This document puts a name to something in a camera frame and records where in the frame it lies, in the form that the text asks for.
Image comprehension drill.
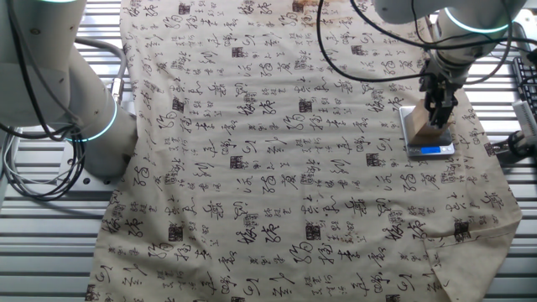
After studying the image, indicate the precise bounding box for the black camera cable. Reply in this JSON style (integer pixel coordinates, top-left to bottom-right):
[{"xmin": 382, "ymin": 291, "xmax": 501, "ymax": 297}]
[{"xmin": 349, "ymin": 0, "xmax": 537, "ymax": 52}]

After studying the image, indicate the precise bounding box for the white ribbed box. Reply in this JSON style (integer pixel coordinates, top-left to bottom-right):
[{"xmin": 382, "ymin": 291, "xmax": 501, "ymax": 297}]
[{"xmin": 511, "ymin": 99, "xmax": 537, "ymax": 138}]

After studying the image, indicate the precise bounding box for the long black cable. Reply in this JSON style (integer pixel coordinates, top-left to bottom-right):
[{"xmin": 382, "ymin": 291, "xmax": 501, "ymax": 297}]
[{"xmin": 315, "ymin": 0, "xmax": 431, "ymax": 84}]

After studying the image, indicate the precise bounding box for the black keyboard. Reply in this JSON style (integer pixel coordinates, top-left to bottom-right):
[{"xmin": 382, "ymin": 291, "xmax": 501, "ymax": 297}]
[{"xmin": 512, "ymin": 56, "xmax": 537, "ymax": 122}]

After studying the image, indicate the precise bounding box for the thick grey cable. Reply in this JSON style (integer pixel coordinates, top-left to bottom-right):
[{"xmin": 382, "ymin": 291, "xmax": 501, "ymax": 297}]
[{"xmin": 73, "ymin": 36, "xmax": 128, "ymax": 106}]

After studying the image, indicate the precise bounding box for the black and grey cable bundle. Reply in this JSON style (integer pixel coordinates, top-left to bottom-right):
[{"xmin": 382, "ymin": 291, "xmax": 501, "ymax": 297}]
[{"xmin": 0, "ymin": 119, "xmax": 86, "ymax": 203}]

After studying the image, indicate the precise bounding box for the beige calligraphy print cloth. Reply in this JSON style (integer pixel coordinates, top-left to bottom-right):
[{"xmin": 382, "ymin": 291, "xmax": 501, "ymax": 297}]
[{"xmin": 85, "ymin": 0, "xmax": 524, "ymax": 302}]

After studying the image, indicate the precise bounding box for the black camera on stand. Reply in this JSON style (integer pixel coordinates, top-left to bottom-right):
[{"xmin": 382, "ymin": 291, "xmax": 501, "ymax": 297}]
[{"xmin": 493, "ymin": 129, "xmax": 537, "ymax": 167}]

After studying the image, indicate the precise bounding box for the silver digital scale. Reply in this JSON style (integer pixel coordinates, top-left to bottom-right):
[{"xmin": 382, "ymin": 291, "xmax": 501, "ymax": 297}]
[{"xmin": 398, "ymin": 104, "xmax": 456, "ymax": 159}]

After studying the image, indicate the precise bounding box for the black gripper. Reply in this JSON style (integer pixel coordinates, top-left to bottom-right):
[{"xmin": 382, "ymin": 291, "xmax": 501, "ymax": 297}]
[{"xmin": 419, "ymin": 58, "xmax": 461, "ymax": 130}]

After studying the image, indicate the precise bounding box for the silver camera bracket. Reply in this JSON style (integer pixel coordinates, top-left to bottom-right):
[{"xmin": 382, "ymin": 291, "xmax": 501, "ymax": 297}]
[{"xmin": 509, "ymin": 20, "xmax": 534, "ymax": 55}]

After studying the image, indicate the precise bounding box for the light wooden block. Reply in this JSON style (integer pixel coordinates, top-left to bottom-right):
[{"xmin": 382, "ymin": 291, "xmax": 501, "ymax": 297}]
[{"xmin": 408, "ymin": 99, "xmax": 455, "ymax": 146}]

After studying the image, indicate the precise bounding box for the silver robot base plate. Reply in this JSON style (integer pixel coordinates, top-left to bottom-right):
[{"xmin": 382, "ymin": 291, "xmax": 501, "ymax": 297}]
[{"xmin": 56, "ymin": 125, "xmax": 138, "ymax": 190}]

